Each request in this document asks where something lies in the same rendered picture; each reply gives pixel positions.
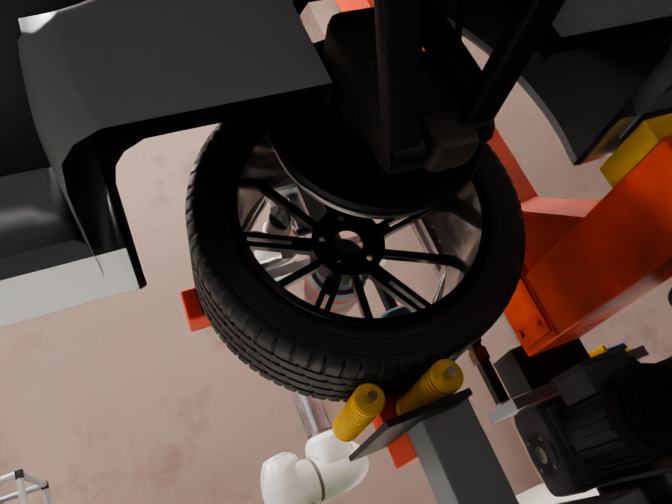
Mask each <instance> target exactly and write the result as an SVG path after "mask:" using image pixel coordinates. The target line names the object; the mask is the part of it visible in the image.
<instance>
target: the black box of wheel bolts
mask: <svg viewBox="0 0 672 504"><path fill-rule="evenodd" d="M590 358H591V357H590V356H589V354H588V352H587V351H586V349H585V347H584V346H583V344H582V342H581V340H580V339H579V338H578V339H575V340H573V341H570V342H568V343H565V344H562V345H560V346H557V347H555V348H552V349H550V350H547V351H545V352H542V353H539V354H537V355H534V356H532V357H529V356H528V355H527V353H526V351H525V350H524V348H523V347H522V345H520V346H518V347H516V348H513V349H511V350H508V351H507V353H506V354H505V355H503V356H502V357H501V358H500V359H499V360H497V361H496V362H495V363H494V364H493V366H494V367H495V368H496V370H497V372H498V374H499V376H500V378H501V380H502V382H503V384H504V386H505V387H506V389H507V391H508V393H509V395H510V397H511V399H512V398H515V397H517V396H520V395H522V394H524V393H527V392H529V391H532V390H534V389H537V388H539V387H541V386H544V385H546V384H549V383H551V382H550V380H551V379H553V378H554V377H556V376H558V375H559V374H561V373H563V372H564V371H566V370H568V369H570V368H571V367H573V366H575V365H576V364H578V363H580V362H582V361H585V360H587V359H590Z"/></svg>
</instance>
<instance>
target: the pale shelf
mask: <svg viewBox="0 0 672 504"><path fill-rule="evenodd" d="M627 353H628V355H629V356H633V357H634V358H636V359H637V360H640V359H642V358H644V357H646V356H648V355H649V353H648V351H647V350H646V348H645V347H644V345H641V346H639V347H636V348H634V349H631V350H629V351H627ZM557 392H559V390H558V389H557V387H556V385H555V383H549V384H546V385H544V386H541V387H539V388H537V389H534V390H532V391H529V392H527V393H524V394H522V395H520V396H517V397H515V398H512V399H511V400H509V401H507V402H506V403H504V404H502V405H501V406H499V407H497V408H496V409H494V410H492V411H491V412H489V413H488V414H487V415H488V417H489V419H490V421H491V423H492V424H494V423H496V422H498V421H501V420H503V419H505V418H508V417H510V416H513V415H515V414H517V413H518V411H519V410H521V409H523V408H525V407H527V406H529V405H530V404H532V403H534V402H536V401H538V400H540V399H543V398H545V397H548V396H550V395H552V394H555V393H557Z"/></svg>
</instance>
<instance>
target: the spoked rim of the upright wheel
mask: <svg viewBox="0 0 672 504"><path fill-rule="evenodd" d="M288 178H291V177H290V176H289V175H288V174H287V172H286V171H285V169H284V168H283V166H282V165H281V163H280V161H279V160H278V158H277V155H276V153H275V151H274V148H273V146H272V144H271V141H270V139H269V136H268V133H267V129H266V125H265V126H264V127H263V128H262V129H261V130H259V131H258V132H257V133H256V134H255V135H254V136H253V137H252V139H251V140H250V141H249V142H248V144H247V145H246V146H245V148H244V149H243V151H242V152H241V154H240V156H239V158H238V160H237V162H236V164H235V167H234V170H233V173H232V176H231V180H230V186H229V195H228V207H229V217H230V223H231V227H232V231H233V234H234V237H235V240H236V242H237V244H238V247H239V249H240V251H241V253H242V254H243V256H244V258H245V260H246V261H247V263H248V264H249V266H250V267H251V268H252V270H253V271H254V272H255V274H256V275H257V276H258V277H259V278H260V279H261V280H262V281H263V282H264V283H265V284H266V285H267V286H268V287H269V288H270V289H271V290H272V291H273V292H274V293H276V294H277V295H278V296H279V297H281V298H282V299H283V300H285V301H286V302H288V303H289V304H291V305H293V306H294V307H296V308H298V309H300V310H302V311H304V312H306V313H308V314H310V315H312V316H315V317H317V318H320V319H322V320H325V321H329V322H332V323H336V324H340V325H345V326H351V327H359V328H388V327H396V326H401V325H406V324H410V323H413V322H416V321H419V320H422V319H425V318H427V317H429V316H431V315H433V314H435V313H437V312H439V311H441V310H442V309H444V308H445V307H447V306H448V305H449V304H451V303H452V302H453V301H455V300H456V299H457V298H458V297H459V296H460V295H461V294H462V293H463V292H464V291H465V290H466V289H467V287H468V286H469V285H470V284H471V282H472V281H473V280H474V278H475V277H476V275H477V273H478V272H479V270H480V268H481V266H482V263H483V261H484V258H485V255H486V252H487V248H488V244H489V237H490V216H489V209H488V204H487V200H486V197H485V193H484V191H483V188H482V185H481V183H480V181H479V179H478V177H477V175H476V173H475V174H474V176H473V177H472V179H471V180H470V181H469V183H468V184H467V185H466V186H465V187H464V188H463V189H462V190H461V191H459V192H458V193H457V194H456V195H454V196H453V197H451V198H450V199H448V200H446V201H444V202H443V203H441V204H440V205H438V206H437V207H435V208H433V209H431V210H429V211H427V212H424V213H422V214H419V215H415V216H412V217H408V218H406V219H404V220H402V221H400V222H398V223H397V224H395V225H393V226H391V227H390V225H392V224H394V223H395V222H397V221H399V220H401V219H403V218H401V219H389V220H383V221H381V222H380V223H378V224H376V223H375V222H374V221H373V220H372V219H369V218H363V217H358V216H354V215H350V214H347V213H344V212H341V211H338V210H336V209H333V208H331V207H329V206H327V205H325V204H323V203H322V206H323V209H324V212H325V216H323V217H322V218H321V219H320V220H319V221H318V222H316V221H315V220H314V219H312V218H311V217H310V216H308V215H307V214H306V213H304V212H303V211H302V210H300V209H299V208H298V207H296V206H295V205H294V204H292V203H291V202H290V201H289V200H287V199H286V198H285V197H283V196H282V195H281V194H279V193H278V192H277V191H275V190H274V189H273V187H274V186H276V185H277V184H279V183H281V182H282V181H284V180H286V179H288ZM263 195H265V196H266V197H267V198H269V199H270V200H271V201H273V202H274V203H275V204H276V205H278V206H279V207H280V208H282V209H283V210H284V211H286V212H287V213H288V214H290V215H291V216H292V217H294V218H295V219H296V220H298V221H299V222H300V223H301V224H303V225H304V226H305V227H307V228H308V229H309V230H311V231H312V236H311V238H303V237H293V236H283V235H273V234H263V233H253V232H243V231H242V225H243V223H244V221H245V218H246V217H247V215H248V213H249V212H250V210H251V209H252V207H253V206H254V205H255V203H256V202H257V201H258V200H259V199H260V198H261V197H262V196H263ZM425 216H427V217H428V219H429V220H430V222H431V224H432V225H433V227H434V229H435V231H436V233H437V235H438V237H439V240H440V243H441V246H442V249H443V253H444V255H442V254H432V253H422V252H412V251H402V250H392V249H385V238H387V237H388V236H390V235H392V234H394V233H396V232H397V231H399V230H401V229H403V228H405V227H407V226H408V225H410V224H412V223H414V222H416V221H417V220H419V219H421V218H423V217H425ZM342 231H351V232H354V233H356V234H357V235H358V236H359V237H360V238H361V240H362V243H363V247H362V250H361V251H360V252H359V253H357V254H355V255H345V254H343V253H341V252H339V251H338V250H337V249H336V247H335V245H334V237H335V236H336V234H338V233H339V232H342ZM320 238H323V239H324V240H325V241H324V242H320V241H319V239H320ZM265 242H266V243H265ZM275 243H276V244H275ZM251 250H258V251H268V252H278V253H289V254H299V255H309V256H310V260H311V262H312V263H310V264H309V265H307V266H305V267H303V268H301V269H299V270H297V271H296V272H294V273H292V274H290V275H288V276H286V277H284V278H283V279H281V280H279V281H276V280H275V279H274V278H273V277H272V276H271V275H270V274H269V273H268V272H267V271H266V270H265V269H264V268H263V267H262V265H261V264H260V263H259V261H258V260H257V259H256V257H255V256H254V254H253V252H252V251H251ZM366 257H371V258H372V260H371V261H369V260H367V258H366ZM382 259H384V260H395V261H405V262H415V263H425V264H436V265H445V270H446V272H445V284H444V290H443V294H442V297H441V299H440V300H439V301H437V302H435V303H433V304H430V303H429V302H428V301H426V300H425V299H424V298H422V297H421V296H420V295H418V294H417V293H416V292H414V291H413V290H412V289H410V288H409V287H408V286H406V285H405V284H404V283H402V282H401V281H400V280H398V279H397V278H396V277H394V276H393V275H392V274H390V273H389V272H388V271H386V270H385V269H384V268H383V267H381V266H380V265H379V264H380V262H381V260H382ZM338 262H339V263H341V264H342V265H343V266H341V267H339V266H337V264H336V263H338ZM316 272H318V273H319V274H320V275H321V276H323V277H324V278H325V281H324V283H323V286H322V288H321V291H320V293H319V296H318V298H317V300H316V303H315V305H312V304H310V303H308V302H306V301H304V300H302V299H301V298H299V297H297V296H296V295H294V294H293V293H291V292H290V291H288V290H287V289H286V288H288V287H290V286H292V285H294V284H295V283H297V282H299V281H301V280H303V279H305V278H306V277H308V276H310V275H312V274H314V273H316ZM367 279H370V280H371V281H372V282H374V283H375V284H376V285H377V286H379V287H380V288H381V289H383V290H384V291H385V292H387V293H388V294H389V295H391V296H392V297H393V298H395V299H396V300H397V301H398V302H400V303H401V304H402V305H404V306H405V307H406V308H408V309H409V310H410V311H412V313H409V314H405V315H401V316H395V317H387V318H373V316H372V313H371V310H370V307H369V304H368V301H367V298H366V295H365V292H364V289H363V286H362V282H364V281H366V280H367ZM340 284H341V285H352V288H353V291H354V294H355V297H356V300H357V303H358V306H359V310H360V313H361V316H362V318H360V317H352V316H346V315H342V314H337V313H334V312H330V310H331V307H332V305H333V302H334V300H335V297H336V295H337V292H338V289H339V287H340ZM390 284H391V285H390ZM394 287H395V288H394ZM398 290H399V291H398ZM402 293H403V294H402ZM324 298H326V299H328V301H327V303H326V306H325V308H324V309H322V308H320V307H321V305H322V302H323V300H324ZM415 303H416V304H415ZM419 306H420V307H419Z"/></svg>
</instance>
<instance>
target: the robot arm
mask: <svg viewBox="0 0 672 504"><path fill-rule="evenodd" d="M270 205H271V207H270V211H271V212H270V214H269V216H268V220H267V222H266V223H265V224H264V226H263V231H262V232H264V233H267V234H273V235H283V236H293V237H295V235H296V230H297V228H296V226H295V223H294V220H295V218H294V217H292V216H291V215H290V214H288V213H287V212H286V211H284V210H283V209H282V208H280V207H279V206H278V205H276V204H275V203H274V202H270ZM279 255H281V253H278V252H268V251H258V250H255V257H256V259H257V260H258V261H259V262H261V261H265V260H268V259H272V258H274V257H277V256H279ZM290 393H291V396H292V398H293V401H294V404H295V406H296V409H297V412H298V414H299V417H300V420H301V422H302V425H303V428H304V430H305V433H306V435H307V438H308V441H307V444H306V447H305V452H306V459H300V460H299V459H298V457H297V455H295V454H293V453H291V452H282V453H280V454H277V455H275V456H274V457H272V458H270V459H268V460H267V461H265V462H264V463H263V466H262V471H261V475H260V484H261V492H262V496H263V500H264V503H265V504H319V503H320V502H323V501H326V500H330V499H332V498H335V497H337V496H340V495H342V494H344V493H346V492H348V491H350V490H351V489H352V488H354V487H355V486H356V485H357V484H358V483H359V482H360V481H361V480H362V479H363V478H364V477H365V475H366V473H367V472H368V469H369V461H368V457H367V456H364V457H362V458H359V459H357V460H354V461H352V462H350V460H349V456H350V455H351V454H352V453H353V452H354V451H355V450H356V449H357V448H358V447H359V446H360V445H358V444H357V443H355V442H353V441H351V442H343V441H341V440H339V439H338V438H337V437H336V436H335V435H334V433H333V429H332V424H331V422H330V419H329V417H328V414H327V412H326V409H325V407H324V404H323V402H322V400H320V399H315V398H312V396H311V395H310V396H308V397H307V396H304V395H300V394H298V391H295V392H292V391H290Z"/></svg>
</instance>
